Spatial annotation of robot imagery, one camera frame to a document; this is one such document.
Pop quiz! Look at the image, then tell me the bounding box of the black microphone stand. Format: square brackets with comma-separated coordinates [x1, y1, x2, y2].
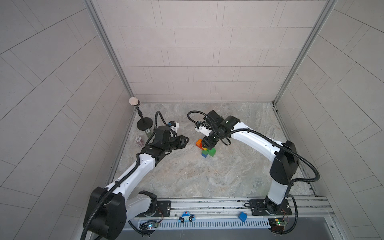
[129, 97, 154, 131]

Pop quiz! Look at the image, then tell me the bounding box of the green can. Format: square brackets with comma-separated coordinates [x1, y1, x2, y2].
[145, 129, 152, 138]

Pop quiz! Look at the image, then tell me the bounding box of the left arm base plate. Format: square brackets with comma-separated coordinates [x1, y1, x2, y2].
[136, 201, 171, 218]

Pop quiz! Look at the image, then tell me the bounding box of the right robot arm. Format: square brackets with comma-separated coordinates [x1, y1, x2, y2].
[187, 110, 320, 215]

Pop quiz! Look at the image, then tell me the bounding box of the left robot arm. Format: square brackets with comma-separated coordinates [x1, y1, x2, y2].
[80, 121, 189, 240]

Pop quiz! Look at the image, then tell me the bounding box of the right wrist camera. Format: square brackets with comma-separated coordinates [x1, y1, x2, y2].
[195, 125, 211, 137]

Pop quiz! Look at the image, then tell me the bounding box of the blue car toy sticker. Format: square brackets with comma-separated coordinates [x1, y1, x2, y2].
[179, 211, 196, 224]

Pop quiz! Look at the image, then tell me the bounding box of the pink white small cup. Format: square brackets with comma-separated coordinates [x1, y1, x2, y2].
[135, 136, 145, 148]

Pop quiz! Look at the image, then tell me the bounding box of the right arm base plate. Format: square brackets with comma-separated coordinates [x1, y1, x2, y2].
[244, 200, 295, 216]

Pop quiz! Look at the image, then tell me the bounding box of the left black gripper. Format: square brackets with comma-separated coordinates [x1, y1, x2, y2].
[161, 135, 190, 153]

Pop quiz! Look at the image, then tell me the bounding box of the right circuit board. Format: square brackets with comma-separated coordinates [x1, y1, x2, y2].
[268, 219, 289, 233]

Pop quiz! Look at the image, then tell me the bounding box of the circuit board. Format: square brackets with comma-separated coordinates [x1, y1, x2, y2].
[268, 219, 289, 233]
[140, 221, 160, 231]

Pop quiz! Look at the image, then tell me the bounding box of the small green lego brick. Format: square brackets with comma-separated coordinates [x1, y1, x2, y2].
[208, 148, 216, 157]

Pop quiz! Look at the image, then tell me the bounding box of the aluminium front rail frame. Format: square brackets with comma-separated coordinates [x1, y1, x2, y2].
[123, 196, 335, 234]

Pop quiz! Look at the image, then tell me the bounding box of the left circuit board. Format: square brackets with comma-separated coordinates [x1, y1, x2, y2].
[140, 221, 160, 231]

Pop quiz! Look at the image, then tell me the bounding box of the blue cube on rail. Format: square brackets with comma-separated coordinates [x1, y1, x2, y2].
[238, 212, 248, 223]

